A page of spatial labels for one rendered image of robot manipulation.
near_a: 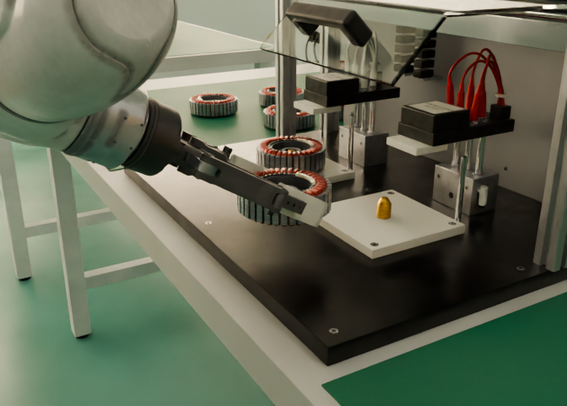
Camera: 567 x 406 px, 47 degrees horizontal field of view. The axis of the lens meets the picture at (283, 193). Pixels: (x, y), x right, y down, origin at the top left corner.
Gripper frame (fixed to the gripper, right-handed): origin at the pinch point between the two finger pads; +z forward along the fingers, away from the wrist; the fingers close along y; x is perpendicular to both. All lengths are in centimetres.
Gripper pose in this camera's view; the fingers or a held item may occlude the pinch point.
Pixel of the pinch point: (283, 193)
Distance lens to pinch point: 76.6
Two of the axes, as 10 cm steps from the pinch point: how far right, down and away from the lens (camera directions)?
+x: 4.4, -9.0, -0.8
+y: 4.9, 3.1, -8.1
